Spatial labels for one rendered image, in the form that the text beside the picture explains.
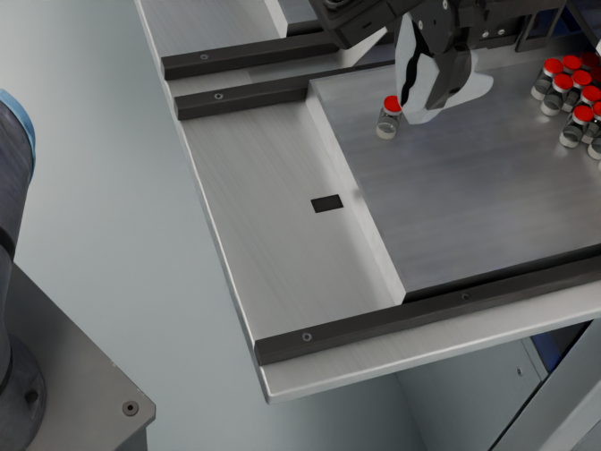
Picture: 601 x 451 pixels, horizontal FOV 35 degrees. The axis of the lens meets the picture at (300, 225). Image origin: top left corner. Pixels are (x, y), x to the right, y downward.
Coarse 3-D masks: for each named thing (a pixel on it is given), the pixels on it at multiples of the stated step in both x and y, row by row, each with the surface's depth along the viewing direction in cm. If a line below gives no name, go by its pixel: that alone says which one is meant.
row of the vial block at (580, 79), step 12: (564, 60) 101; (576, 60) 101; (564, 72) 101; (576, 72) 100; (576, 84) 100; (588, 84) 100; (576, 96) 101; (588, 96) 98; (600, 96) 98; (564, 108) 102; (600, 108) 97; (600, 120) 97; (588, 132) 99; (600, 132) 97; (600, 144) 98; (600, 156) 99; (600, 168) 98
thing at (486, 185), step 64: (512, 64) 106; (320, 128) 97; (448, 128) 100; (512, 128) 101; (384, 192) 94; (448, 192) 95; (512, 192) 96; (576, 192) 97; (384, 256) 87; (448, 256) 91; (512, 256) 91; (576, 256) 90
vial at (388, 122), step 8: (384, 112) 95; (392, 112) 94; (400, 112) 95; (384, 120) 96; (392, 120) 95; (400, 120) 96; (376, 128) 98; (384, 128) 96; (392, 128) 96; (384, 136) 97; (392, 136) 98
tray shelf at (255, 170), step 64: (192, 0) 106; (256, 0) 107; (192, 128) 96; (256, 128) 97; (256, 192) 92; (320, 192) 93; (256, 256) 88; (320, 256) 89; (256, 320) 85; (320, 320) 85; (448, 320) 87; (512, 320) 88; (576, 320) 90; (320, 384) 82
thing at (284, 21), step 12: (276, 0) 103; (288, 0) 108; (300, 0) 108; (276, 12) 104; (288, 12) 107; (300, 12) 107; (312, 12) 107; (276, 24) 105; (288, 24) 101; (300, 24) 102; (312, 24) 102; (288, 36) 103
